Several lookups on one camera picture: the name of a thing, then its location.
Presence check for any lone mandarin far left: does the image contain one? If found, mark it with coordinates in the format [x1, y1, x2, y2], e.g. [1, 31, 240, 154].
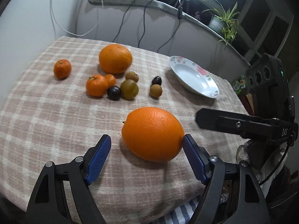
[53, 59, 71, 79]

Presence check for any black cable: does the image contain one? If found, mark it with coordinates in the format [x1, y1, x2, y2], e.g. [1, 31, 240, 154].
[156, 0, 191, 54]
[112, 0, 141, 44]
[137, 0, 157, 49]

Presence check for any colourful package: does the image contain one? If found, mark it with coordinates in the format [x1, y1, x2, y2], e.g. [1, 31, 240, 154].
[232, 75, 247, 96]

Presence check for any smooth oval orange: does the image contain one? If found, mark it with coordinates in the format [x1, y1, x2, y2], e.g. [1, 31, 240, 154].
[122, 107, 184, 163]

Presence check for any potted spider plant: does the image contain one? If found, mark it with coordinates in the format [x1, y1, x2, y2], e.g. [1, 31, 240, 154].
[202, 0, 240, 47]

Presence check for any white cable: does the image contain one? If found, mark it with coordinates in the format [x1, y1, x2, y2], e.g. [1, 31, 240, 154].
[49, 0, 104, 38]

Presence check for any black cable right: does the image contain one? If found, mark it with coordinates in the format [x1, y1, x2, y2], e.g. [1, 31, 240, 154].
[156, 0, 191, 54]

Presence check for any tiny orange kumquat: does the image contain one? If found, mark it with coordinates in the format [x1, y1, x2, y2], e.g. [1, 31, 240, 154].
[104, 74, 116, 88]

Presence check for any striped blue white cloth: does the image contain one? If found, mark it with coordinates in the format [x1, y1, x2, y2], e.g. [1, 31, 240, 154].
[149, 191, 229, 224]

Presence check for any small brown kiwi back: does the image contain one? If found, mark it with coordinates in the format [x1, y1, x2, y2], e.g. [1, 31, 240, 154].
[125, 71, 139, 83]

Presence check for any medium mandarin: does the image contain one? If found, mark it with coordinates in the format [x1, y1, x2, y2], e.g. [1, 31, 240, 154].
[86, 74, 108, 97]

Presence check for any black cable middle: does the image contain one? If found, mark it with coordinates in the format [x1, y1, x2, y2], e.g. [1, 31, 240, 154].
[137, 0, 157, 49]

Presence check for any black cable left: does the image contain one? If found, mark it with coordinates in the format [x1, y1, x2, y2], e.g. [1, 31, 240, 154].
[112, 0, 141, 44]

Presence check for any white floral plate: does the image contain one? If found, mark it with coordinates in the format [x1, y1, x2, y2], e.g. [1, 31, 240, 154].
[168, 56, 219, 99]

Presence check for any dark plum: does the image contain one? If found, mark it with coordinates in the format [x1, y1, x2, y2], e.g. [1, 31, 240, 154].
[152, 76, 162, 85]
[107, 85, 121, 101]

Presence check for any right gloved hand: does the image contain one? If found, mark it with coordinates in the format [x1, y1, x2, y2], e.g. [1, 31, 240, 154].
[236, 140, 289, 195]

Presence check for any large rough orange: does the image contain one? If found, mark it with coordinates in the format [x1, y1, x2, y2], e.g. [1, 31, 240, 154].
[99, 44, 133, 74]

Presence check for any green-brown plum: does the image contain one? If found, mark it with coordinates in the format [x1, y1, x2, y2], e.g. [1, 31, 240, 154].
[120, 79, 139, 100]

